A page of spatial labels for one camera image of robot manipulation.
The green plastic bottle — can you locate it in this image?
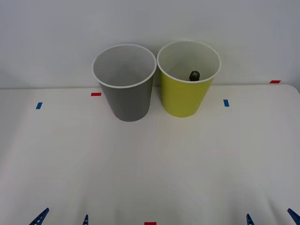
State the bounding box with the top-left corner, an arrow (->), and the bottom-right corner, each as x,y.
187,71 -> 201,82

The grey plastic bin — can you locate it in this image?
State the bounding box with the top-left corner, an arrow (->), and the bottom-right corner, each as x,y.
91,44 -> 158,122

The yellow-green plastic bin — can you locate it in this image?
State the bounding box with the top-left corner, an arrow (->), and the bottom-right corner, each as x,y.
156,40 -> 222,118

